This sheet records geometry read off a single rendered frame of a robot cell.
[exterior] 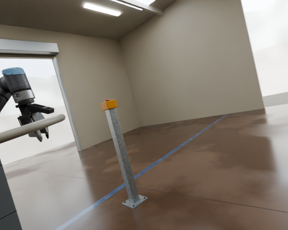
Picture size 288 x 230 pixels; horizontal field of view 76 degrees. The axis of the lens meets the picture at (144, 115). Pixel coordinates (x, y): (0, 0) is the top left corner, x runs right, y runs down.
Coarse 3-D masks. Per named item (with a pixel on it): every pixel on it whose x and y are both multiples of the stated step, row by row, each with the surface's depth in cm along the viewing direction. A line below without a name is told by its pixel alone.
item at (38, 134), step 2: (38, 130) 90; (32, 132) 90; (36, 132) 88; (38, 132) 89; (40, 132) 91; (28, 134) 90; (30, 134) 90; (32, 134) 90; (34, 134) 90; (36, 134) 89; (38, 134) 89; (40, 134) 90; (30, 136) 90; (32, 136) 90; (34, 136) 90; (36, 136) 89; (38, 136) 89; (40, 136) 90; (38, 138) 89; (40, 138) 90; (42, 138) 91; (40, 140) 90
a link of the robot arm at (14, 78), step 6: (6, 72) 85; (12, 72) 85; (18, 72) 87; (24, 72) 90; (6, 78) 85; (12, 78) 85; (18, 78) 86; (24, 78) 88; (6, 84) 87; (12, 84) 85; (18, 84) 86; (24, 84) 88; (12, 90) 86; (18, 90) 86; (24, 90) 87
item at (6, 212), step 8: (0, 160) 136; (0, 168) 135; (0, 176) 134; (0, 184) 133; (0, 192) 133; (8, 192) 136; (0, 200) 132; (8, 200) 135; (0, 208) 132; (8, 208) 135; (0, 216) 131; (8, 216) 134; (16, 216) 137; (0, 224) 130; (8, 224) 133; (16, 224) 137
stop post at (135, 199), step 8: (104, 104) 180; (112, 104) 181; (112, 112) 183; (112, 120) 181; (112, 128) 183; (120, 128) 186; (112, 136) 187; (120, 136) 185; (120, 144) 184; (120, 152) 183; (120, 160) 186; (128, 160) 188; (128, 168) 187; (128, 176) 186; (128, 184) 185; (128, 192) 189; (136, 192) 189; (128, 200) 194; (136, 200) 188; (144, 200) 187
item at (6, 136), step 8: (40, 120) 61; (48, 120) 63; (56, 120) 67; (16, 128) 54; (24, 128) 55; (32, 128) 57; (40, 128) 60; (0, 136) 51; (8, 136) 52; (16, 136) 54
